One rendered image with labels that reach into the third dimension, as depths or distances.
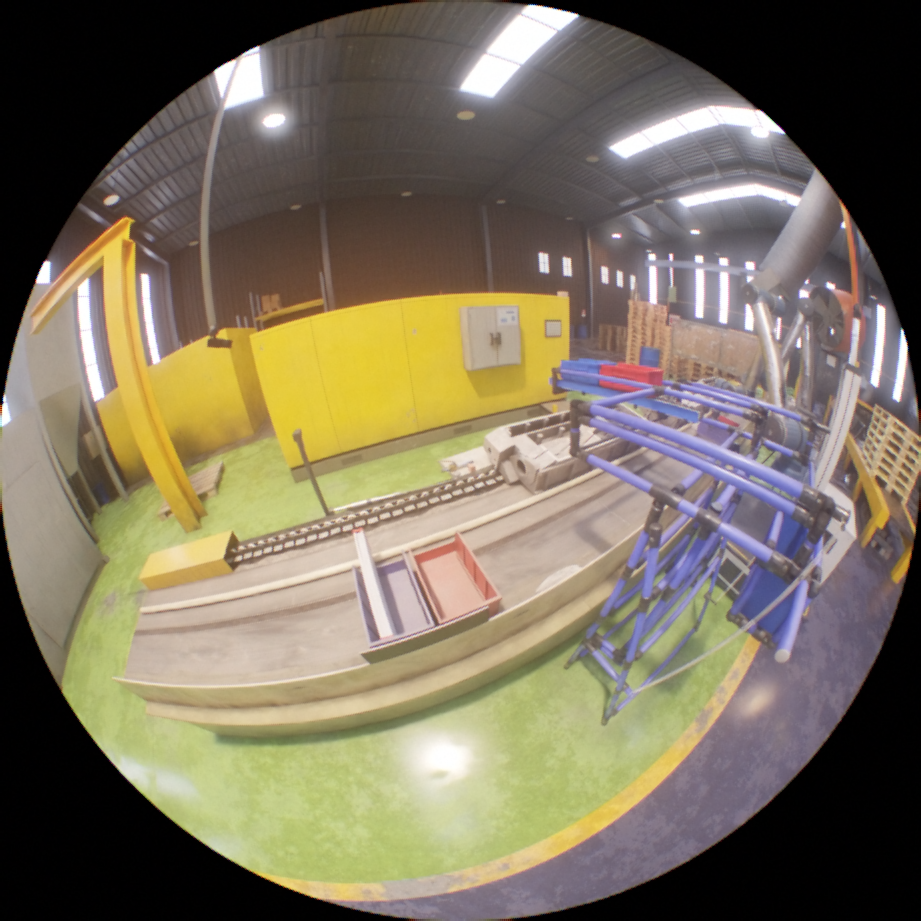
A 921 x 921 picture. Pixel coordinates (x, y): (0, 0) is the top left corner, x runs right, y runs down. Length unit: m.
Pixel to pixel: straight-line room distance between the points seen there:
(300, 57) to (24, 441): 8.67
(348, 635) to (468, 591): 0.45
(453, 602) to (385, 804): 1.21
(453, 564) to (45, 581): 5.07
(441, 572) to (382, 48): 9.72
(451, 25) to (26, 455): 10.52
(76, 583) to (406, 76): 11.84
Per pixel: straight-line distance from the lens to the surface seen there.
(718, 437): 2.59
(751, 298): 2.13
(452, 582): 1.03
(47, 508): 5.30
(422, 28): 9.14
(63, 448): 7.67
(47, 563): 5.15
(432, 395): 3.42
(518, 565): 1.07
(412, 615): 0.98
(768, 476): 0.61
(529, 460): 1.31
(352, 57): 9.39
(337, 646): 1.01
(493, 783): 1.61
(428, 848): 1.73
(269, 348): 3.24
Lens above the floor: 1.60
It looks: 30 degrees down
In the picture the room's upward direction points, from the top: 5 degrees counter-clockwise
